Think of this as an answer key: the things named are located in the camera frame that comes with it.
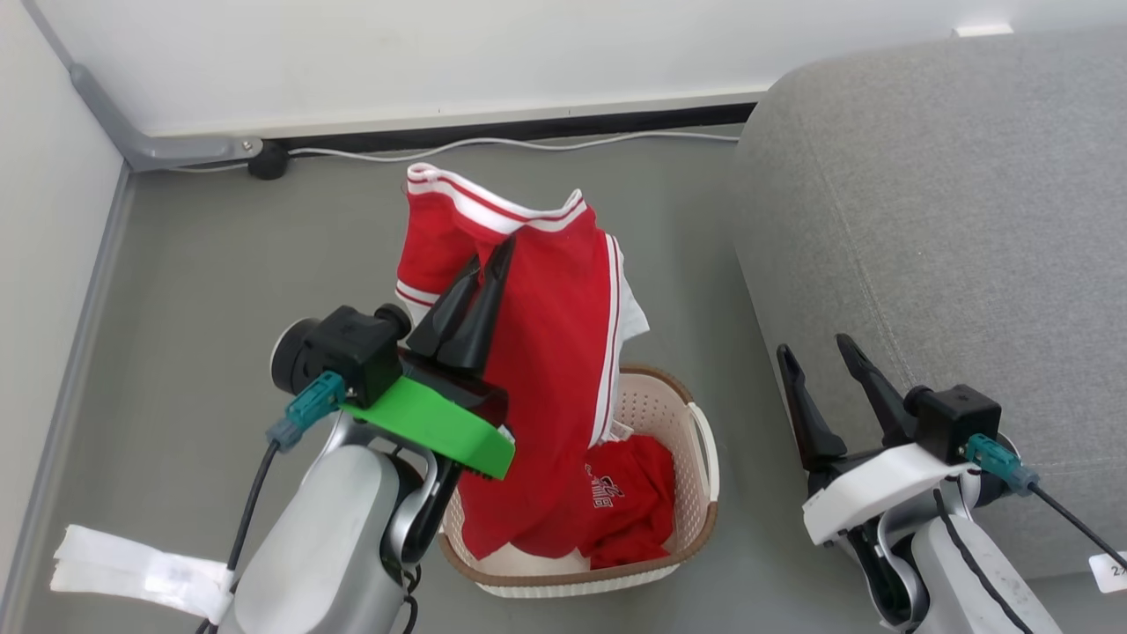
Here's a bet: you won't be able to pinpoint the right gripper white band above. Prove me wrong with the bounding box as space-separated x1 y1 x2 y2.
777 333 969 547

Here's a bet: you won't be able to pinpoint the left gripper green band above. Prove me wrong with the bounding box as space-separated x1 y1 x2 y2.
339 233 517 482

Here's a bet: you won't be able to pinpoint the red shorts white stripes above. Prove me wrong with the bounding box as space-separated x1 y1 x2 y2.
394 163 651 560

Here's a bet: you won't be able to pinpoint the red basketball jersey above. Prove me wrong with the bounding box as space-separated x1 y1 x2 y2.
537 434 677 570

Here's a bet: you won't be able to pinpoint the white perforated laundry basket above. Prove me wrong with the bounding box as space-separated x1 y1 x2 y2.
438 364 720 600

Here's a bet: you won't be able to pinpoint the grey fabric sofa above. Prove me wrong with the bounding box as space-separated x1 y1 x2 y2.
729 26 1127 582

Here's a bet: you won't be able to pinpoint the black baseboard strip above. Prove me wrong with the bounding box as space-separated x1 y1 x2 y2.
264 103 758 152

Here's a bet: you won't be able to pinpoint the black round floor puck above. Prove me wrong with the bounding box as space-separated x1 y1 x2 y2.
247 141 290 181

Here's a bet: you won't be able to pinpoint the white paper tag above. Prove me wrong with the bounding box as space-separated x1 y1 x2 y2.
1089 550 1127 593

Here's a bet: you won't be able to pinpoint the white tape label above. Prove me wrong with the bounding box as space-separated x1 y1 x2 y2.
50 524 234 626

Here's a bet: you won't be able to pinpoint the right black cable teal connector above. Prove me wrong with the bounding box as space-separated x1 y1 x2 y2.
964 433 1127 569

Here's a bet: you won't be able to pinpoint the black cable teal connector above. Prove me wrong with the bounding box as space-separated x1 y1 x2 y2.
964 433 1127 569
198 370 347 634

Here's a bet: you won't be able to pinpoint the white floor cable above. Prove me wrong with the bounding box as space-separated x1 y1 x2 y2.
167 130 740 173

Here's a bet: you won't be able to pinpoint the left black cable teal connector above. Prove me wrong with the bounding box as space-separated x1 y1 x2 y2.
198 370 347 634

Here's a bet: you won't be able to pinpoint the grey cable conduit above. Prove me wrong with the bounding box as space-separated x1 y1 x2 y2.
22 0 263 173

